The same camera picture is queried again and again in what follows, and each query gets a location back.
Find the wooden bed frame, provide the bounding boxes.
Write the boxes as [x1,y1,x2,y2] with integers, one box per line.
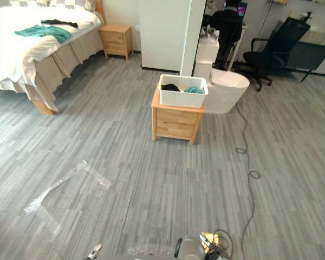
[29,0,107,116]

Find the small white plastic holder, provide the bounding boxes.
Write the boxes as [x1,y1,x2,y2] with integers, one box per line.
[201,25,220,42]

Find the teal garment, crumpled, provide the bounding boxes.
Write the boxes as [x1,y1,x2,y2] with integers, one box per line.
[184,86,205,95]

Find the person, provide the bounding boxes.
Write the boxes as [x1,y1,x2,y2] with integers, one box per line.
[223,0,241,14]

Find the teal garment, spread flat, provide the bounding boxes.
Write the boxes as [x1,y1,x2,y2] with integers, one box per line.
[14,24,73,43]

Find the white duvet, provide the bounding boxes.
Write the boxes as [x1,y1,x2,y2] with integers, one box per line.
[0,5,104,85]

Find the black floor cable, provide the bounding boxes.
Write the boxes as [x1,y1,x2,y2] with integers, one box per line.
[235,101,261,260]

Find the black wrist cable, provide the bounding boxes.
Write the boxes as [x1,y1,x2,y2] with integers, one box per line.
[210,229,234,260]

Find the white toilet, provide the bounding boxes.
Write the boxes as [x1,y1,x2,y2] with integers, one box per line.
[193,37,251,115]

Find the clear floor tape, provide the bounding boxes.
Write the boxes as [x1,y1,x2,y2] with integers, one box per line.
[23,159,113,236]
[127,243,158,256]

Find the white woven laundry basket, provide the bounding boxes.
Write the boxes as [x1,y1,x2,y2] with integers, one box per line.
[158,74,209,109]

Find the wooden nightstand, two drawers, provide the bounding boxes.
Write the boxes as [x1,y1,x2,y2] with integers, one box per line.
[99,23,134,61]
[151,83,206,146]

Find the white partition panel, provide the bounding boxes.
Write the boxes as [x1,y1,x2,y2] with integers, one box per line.
[137,0,192,73]

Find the dark green cabinet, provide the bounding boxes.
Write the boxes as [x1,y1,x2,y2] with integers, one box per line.
[283,26,325,83]

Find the computer monitor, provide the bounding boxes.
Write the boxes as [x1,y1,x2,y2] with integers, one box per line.
[237,1,249,17]

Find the checkered pillow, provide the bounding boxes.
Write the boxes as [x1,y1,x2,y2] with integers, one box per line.
[10,0,96,12]

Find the beige bed skirt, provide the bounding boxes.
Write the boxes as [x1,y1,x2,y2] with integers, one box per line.
[0,34,103,113]

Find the white desk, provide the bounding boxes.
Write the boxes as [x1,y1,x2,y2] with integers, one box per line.
[225,23,250,72]

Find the black garment, spread flat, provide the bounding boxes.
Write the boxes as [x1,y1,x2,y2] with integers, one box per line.
[40,19,79,29]

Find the black garment, crumpled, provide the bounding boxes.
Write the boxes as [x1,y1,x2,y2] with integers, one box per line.
[161,83,181,92]

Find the black mesh office chair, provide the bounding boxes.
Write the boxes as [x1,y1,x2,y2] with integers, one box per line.
[243,17,312,92]

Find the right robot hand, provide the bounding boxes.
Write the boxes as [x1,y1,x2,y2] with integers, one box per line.
[199,233,220,255]

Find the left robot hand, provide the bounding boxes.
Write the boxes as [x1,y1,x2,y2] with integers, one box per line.
[82,243,103,260]

